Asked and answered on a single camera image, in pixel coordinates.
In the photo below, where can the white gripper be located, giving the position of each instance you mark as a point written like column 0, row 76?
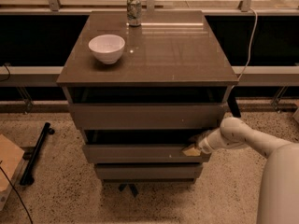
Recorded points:
column 205, row 144

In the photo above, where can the grey drawer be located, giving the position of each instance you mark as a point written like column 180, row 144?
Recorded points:
column 148, row 171
column 146, row 117
column 152, row 153

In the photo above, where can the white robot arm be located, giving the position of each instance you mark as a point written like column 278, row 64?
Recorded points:
column 279, row 189

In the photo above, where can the grey drawer cabinet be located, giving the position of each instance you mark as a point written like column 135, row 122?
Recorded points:
column 172, row 58

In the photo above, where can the white ceramic bowl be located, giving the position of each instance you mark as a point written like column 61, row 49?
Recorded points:
column 107, row 49

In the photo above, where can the green patterned drink can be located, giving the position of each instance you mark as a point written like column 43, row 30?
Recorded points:
column 134, row 10

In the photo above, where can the black metal bar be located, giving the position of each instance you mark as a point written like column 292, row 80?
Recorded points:
column 31, row 155

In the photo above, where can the wooden board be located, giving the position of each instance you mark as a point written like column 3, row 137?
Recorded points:
column 11, row 162

